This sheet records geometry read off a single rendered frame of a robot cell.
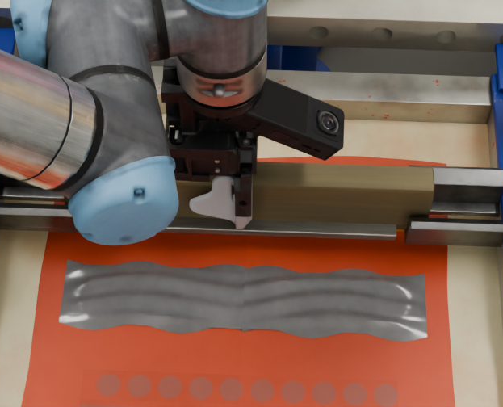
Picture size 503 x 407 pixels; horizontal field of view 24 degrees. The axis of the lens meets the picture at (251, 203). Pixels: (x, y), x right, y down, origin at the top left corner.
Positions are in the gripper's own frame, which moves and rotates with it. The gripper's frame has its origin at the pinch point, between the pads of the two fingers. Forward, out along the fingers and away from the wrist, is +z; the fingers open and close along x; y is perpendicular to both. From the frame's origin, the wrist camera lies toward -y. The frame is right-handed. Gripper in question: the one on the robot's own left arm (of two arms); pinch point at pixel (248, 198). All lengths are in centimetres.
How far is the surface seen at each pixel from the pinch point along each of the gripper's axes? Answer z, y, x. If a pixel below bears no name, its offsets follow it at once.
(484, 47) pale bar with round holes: 1.0, -24.7, -20.5
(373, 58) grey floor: 101, -22, -96
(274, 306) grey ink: 4.8, -3.0, 9.4
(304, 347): 5.5, -6.0, 13.4
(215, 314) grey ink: 4.9, 2.8, 10.4
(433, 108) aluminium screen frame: 3.0, -19.2, -13.7
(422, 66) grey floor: 101, -33, -95
